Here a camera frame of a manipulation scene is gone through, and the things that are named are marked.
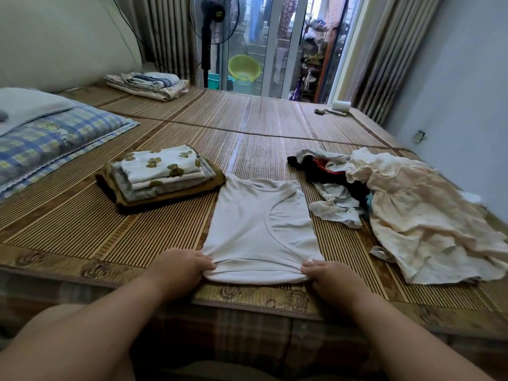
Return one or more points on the person's right hand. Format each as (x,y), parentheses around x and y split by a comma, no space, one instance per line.
(337,285)

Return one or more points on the blue plaid pillow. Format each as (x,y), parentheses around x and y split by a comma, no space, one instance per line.
(47,139)

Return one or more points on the small dark object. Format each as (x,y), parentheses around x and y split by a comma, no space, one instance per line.
(320,112)

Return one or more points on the pile of clothes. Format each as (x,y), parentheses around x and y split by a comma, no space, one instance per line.
(436,226)

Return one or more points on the yellow green basin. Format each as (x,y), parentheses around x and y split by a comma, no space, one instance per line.
(244,67)

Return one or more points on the bamboo bed mat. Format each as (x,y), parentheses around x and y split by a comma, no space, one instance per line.
(254,123)

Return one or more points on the white paper roll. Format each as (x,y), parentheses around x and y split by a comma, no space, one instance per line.
(341,106)

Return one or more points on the small teal bucket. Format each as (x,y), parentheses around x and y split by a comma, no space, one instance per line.
(214,81)

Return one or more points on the person's left forearm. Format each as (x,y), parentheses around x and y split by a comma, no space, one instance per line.
(79,337)

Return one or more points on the white bear print garment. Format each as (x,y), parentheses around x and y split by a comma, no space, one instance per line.
(186,180)

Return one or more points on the small floral white garment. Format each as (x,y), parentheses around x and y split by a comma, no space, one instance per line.
(473,197)

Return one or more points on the beige patterned curtain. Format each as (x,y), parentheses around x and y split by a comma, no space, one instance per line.
(393,51)
(163,35)

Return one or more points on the cream padded headboard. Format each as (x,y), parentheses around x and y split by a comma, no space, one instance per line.
(63,39)

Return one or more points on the person's left hand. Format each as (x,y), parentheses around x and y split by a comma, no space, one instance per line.
(179,273)

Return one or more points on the black standing fan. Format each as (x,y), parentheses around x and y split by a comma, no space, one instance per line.
(210,19)

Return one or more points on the plain white garment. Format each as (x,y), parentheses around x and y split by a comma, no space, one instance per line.
(258,226)

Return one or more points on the cluttered balcony shelf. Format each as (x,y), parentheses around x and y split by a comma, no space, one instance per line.
(311,63)

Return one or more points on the black red garment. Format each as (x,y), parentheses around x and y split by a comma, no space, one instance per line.
(333,174)

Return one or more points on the white wall socket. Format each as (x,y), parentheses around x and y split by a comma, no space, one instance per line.
(420,136)

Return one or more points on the person's right forearm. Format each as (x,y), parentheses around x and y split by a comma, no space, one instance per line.
(413,345)

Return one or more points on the sliding glass balcony door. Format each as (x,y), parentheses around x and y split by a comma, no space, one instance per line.
(278,39)

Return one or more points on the pale grey garment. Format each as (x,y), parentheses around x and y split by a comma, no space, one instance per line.
(321,155)

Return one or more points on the light blue garment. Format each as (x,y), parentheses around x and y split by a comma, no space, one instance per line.
(369,200)

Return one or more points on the olive tan shorts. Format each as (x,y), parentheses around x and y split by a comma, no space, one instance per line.
(214,185)

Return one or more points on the folded striped blanket stack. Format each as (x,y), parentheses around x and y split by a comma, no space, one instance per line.
(147,85)

